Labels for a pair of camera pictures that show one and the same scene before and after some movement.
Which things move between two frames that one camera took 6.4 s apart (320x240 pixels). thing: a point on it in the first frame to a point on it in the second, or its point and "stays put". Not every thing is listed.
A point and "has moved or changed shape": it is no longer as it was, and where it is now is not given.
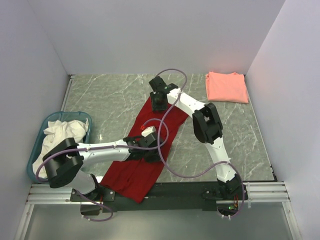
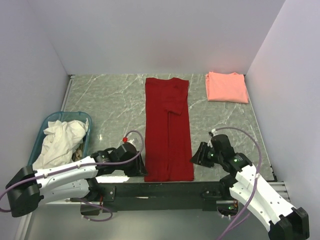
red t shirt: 133,179 has moved or changed shape
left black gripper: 155,158 to 138,169
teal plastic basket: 72,116 stays put
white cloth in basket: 56,132 stays put
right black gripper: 155,107 to 199,157
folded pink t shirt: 227,87 stays put
